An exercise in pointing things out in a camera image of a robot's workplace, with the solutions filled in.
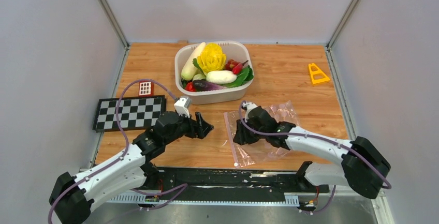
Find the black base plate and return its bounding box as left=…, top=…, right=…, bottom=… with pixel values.
left=138, top=167, right=330, bottom=203

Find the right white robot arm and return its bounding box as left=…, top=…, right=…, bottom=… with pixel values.
left=233, top=102, right=392, bottom=199

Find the red toy chili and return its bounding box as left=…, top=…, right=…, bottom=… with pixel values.
left=224, top=59, right=248, bottom=75

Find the yellow toy cabbage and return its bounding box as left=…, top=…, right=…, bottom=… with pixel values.
left=196, top=43, right=227, bottom=75

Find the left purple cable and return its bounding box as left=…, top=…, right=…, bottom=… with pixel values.
left=47, top=79, right=179, bottom=224

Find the green toy leaf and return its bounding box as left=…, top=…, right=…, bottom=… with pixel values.
left=223, top=66, right=254, bottom=88

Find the white plastic basket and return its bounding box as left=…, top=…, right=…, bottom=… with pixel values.
left=174, top=40, right=254, bottom=104

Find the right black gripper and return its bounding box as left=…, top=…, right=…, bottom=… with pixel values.
left=233, top=118, right=267, bottom=146

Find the red toy tomato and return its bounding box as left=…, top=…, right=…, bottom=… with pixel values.
left=185, top=82, right=196, bottom=92

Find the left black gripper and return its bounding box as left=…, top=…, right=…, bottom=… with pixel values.
left=164, top=109, right=214, bottom=145

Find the black white checkerboard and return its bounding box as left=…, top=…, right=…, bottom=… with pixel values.
left=92, top=95, right=167, bottom=133

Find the white slotted cable duct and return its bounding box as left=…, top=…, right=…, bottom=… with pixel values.
left=106, top=191, right=300, bottom=207

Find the purple toy eggplant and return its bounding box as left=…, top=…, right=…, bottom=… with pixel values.
left=192, top=80, right=227, bottom=92

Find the long white toy radish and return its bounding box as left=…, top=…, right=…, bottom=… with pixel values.
left=181, top=42, right=207, bottom=81

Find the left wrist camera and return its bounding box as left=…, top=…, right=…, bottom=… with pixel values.
left=174, top=96, right=192, bottom=118

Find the clear pink zip bag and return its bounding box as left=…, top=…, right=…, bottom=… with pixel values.
left=223, top=100, right=301, bottom=168

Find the red white grid block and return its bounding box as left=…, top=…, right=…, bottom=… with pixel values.
left=138, top=81, right=154, bottom=97

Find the yellow plastic triangle frame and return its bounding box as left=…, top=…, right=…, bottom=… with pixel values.
left=308, top=63, right=331, bottom=86

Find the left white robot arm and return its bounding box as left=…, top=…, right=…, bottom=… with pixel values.
left=48, top=111, right=214, bottom=223

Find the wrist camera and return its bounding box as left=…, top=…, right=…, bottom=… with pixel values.
left=241, top=101, right=258, bottom=113
left=174, top=96, right=192, bottom=118

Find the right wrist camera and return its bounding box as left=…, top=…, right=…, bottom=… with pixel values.
left=241, top=101, right=258, bottom=113

